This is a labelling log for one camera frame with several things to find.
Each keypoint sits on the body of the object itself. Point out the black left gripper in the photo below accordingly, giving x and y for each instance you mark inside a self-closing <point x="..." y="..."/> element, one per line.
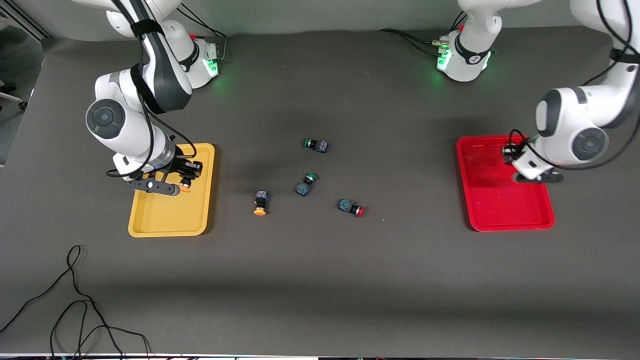
<point x="511" y="152"/>

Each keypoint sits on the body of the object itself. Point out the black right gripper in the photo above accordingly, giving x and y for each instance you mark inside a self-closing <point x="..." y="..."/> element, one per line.
<point x="181" y="166"/>

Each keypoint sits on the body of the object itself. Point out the red push button switch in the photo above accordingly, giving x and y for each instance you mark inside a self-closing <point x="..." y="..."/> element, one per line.
<point x="511" y="156"/>
<point x="351" y="207"/>

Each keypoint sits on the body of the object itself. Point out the yellow push button switch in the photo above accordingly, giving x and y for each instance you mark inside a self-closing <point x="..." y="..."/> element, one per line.
<point x="260" y="202"/>
<point x="185" y="188"/>

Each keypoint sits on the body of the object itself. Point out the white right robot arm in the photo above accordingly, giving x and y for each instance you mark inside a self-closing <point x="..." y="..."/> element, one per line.
<point x="115" y="130"/>

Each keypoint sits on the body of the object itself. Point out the yellow plastic tray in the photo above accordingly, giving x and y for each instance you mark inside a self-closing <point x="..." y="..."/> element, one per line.
<point x="170" y="215"/>

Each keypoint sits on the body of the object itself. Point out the red plastic tray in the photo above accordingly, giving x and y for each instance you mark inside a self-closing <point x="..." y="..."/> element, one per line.
<point x="495" y="200"/>

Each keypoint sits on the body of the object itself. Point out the dark grey table mat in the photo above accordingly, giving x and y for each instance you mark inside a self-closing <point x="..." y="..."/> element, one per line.
<point x="320" y="280"/>

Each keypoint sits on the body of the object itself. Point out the black chair base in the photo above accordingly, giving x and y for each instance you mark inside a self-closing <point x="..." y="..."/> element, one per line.
<point x="6" y="88"/>

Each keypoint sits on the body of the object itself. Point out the green push button switch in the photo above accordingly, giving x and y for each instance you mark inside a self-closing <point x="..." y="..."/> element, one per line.
<point x="316" y="144"/>
<point x="306" y="184"/>

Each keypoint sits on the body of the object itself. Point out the aluminium frame rail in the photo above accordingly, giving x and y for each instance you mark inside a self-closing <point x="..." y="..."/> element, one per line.
<point x="30" y="27"/>

